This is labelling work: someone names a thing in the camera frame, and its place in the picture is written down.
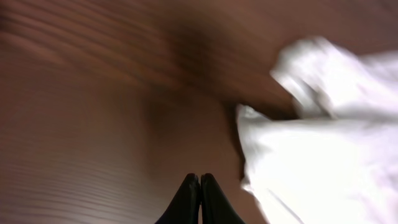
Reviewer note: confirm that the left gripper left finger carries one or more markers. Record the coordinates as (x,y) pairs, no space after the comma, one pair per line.
(184,207)

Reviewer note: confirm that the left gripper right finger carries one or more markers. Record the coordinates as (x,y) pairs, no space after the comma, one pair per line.
(216,208)

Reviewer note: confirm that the white t-shirt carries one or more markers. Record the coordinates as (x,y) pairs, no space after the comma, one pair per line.
(337,163)

